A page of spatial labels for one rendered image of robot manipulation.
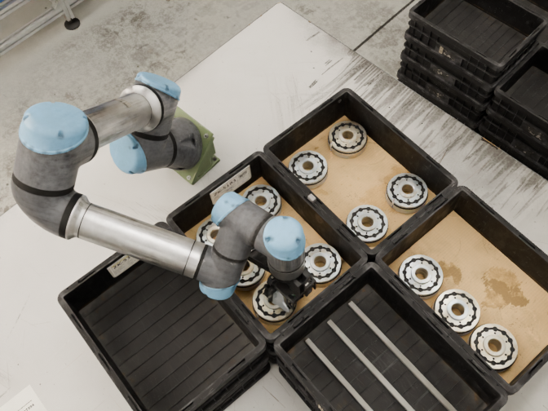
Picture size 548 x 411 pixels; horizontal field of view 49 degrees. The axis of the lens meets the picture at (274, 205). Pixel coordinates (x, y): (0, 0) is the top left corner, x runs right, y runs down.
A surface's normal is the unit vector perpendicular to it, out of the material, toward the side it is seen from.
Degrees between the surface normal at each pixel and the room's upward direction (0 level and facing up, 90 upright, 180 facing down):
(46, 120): 35
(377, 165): 0
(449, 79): 90
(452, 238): 0
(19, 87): 0
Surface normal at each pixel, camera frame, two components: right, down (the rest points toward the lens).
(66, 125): 0.29, -0.79
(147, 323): -0.05, -0.47
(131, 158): -0.59, 0.30
